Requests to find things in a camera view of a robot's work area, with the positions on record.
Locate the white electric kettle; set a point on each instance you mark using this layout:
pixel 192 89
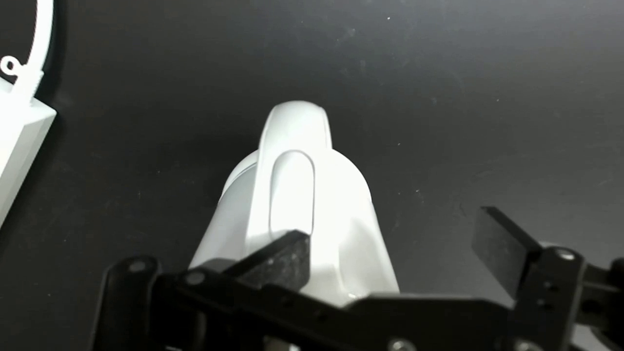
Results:
pixel 339 208

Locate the white power strip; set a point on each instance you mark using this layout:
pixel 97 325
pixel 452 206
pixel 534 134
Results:
pixel 21 143

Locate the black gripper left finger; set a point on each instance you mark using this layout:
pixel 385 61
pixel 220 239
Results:
pixel 280 260

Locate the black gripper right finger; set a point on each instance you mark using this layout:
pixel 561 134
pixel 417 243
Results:
pixel 504 247

